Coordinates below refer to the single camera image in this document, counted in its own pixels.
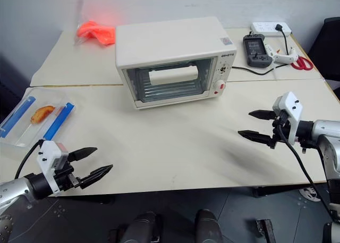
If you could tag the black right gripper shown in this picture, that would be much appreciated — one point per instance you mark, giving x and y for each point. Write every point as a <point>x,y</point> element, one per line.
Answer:
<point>277,136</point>

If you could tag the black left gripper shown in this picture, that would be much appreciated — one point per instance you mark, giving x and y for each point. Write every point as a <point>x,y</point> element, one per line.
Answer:
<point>63,176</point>

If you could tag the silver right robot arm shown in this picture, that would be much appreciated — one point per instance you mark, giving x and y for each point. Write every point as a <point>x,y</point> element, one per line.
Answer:
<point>328,131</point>

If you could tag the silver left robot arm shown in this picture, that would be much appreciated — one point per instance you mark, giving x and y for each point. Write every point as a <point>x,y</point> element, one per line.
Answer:
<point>14,191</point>

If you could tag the white oven knob red mark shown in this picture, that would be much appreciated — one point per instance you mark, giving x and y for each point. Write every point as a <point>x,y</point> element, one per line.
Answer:
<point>219,84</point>

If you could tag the fried golden food piece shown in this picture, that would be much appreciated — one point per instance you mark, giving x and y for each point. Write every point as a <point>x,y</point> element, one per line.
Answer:
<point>41,113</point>

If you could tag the white toaster oven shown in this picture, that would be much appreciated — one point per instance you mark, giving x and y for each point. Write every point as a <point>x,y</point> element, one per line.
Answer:
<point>164,41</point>

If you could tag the clear tray with blue strips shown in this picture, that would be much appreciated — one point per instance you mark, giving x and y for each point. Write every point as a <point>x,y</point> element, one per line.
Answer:
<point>58,120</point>

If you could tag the white glue gun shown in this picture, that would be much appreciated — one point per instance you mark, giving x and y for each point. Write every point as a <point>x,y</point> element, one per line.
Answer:
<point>285,58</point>

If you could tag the black handheld game console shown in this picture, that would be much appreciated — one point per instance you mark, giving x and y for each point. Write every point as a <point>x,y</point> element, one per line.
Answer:
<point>256,50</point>

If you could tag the dark rounded shape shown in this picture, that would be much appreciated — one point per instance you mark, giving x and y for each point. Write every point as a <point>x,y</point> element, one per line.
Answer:
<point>143,227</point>
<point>208,225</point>

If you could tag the grey caster wheel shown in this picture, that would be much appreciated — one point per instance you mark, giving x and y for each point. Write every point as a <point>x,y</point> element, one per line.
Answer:
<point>309,194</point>

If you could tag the white power strip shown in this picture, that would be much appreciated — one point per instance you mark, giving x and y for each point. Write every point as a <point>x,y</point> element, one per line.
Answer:
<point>264,28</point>

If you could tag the black chair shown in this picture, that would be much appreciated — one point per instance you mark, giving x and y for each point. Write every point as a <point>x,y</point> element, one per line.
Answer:
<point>328,49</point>

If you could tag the black flat pedal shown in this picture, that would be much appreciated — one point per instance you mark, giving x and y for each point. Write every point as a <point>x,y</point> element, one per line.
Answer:
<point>267,231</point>

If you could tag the orange plastic bag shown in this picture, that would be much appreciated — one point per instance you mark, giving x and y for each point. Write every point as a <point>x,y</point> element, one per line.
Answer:
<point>98,33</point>

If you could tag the clear plastic bag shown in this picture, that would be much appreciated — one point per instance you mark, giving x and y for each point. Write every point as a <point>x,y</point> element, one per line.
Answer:
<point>79,14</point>

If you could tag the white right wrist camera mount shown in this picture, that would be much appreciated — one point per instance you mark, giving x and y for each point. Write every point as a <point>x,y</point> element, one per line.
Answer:
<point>290,107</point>

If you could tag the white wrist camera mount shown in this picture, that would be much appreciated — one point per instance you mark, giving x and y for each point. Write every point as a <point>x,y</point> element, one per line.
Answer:
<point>290,107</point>
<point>47,152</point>

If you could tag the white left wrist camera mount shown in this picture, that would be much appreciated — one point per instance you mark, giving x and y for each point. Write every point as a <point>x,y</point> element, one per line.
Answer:
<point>47,152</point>

